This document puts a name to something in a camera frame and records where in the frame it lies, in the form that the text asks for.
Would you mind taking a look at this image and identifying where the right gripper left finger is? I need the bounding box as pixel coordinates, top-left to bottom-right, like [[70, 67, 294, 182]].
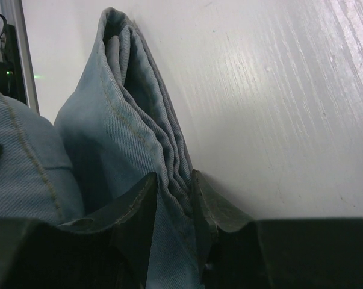
[[0, 173, 157, 288]]

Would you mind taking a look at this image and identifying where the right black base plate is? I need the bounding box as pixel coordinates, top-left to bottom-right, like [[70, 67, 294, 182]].
[[0, 14, 28, 105]]

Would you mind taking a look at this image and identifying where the light blue denim skirt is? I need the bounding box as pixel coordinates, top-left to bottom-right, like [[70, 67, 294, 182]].
[[0, 8, 201, 288]]

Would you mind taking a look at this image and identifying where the aluminium rail frame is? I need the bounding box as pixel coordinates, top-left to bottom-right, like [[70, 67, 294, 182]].
[[10, 0, 40, 114]]

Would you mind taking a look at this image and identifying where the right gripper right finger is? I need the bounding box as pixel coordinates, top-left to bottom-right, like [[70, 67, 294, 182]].
[[191, 170, 363, 288]]

